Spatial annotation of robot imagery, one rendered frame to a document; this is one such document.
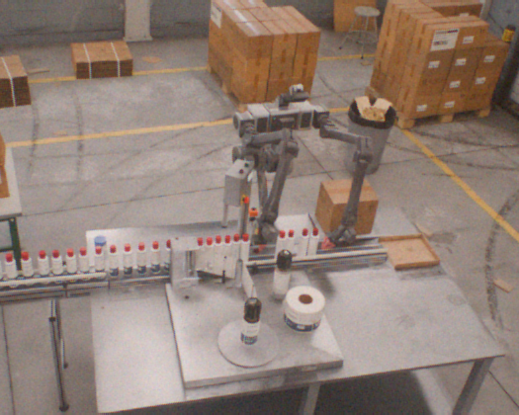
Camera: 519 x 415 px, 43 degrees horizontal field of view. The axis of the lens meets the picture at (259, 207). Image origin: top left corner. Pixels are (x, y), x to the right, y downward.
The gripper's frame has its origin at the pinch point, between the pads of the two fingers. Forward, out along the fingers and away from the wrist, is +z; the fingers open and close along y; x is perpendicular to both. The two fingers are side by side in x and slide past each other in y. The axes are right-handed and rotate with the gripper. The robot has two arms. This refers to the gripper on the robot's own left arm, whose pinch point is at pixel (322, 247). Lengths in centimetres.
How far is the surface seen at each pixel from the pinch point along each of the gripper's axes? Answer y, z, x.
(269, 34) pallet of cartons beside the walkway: -332, -37, 48
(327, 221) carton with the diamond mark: -21.5, -8.0, 6.9
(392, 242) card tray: -10, -26, 47
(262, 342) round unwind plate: 61, 38, -37
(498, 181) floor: -176, -100, 259
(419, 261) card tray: 11, -32, 52
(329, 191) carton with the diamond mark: -30.6, -21.8, -2.6
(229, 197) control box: -3, 8, -70
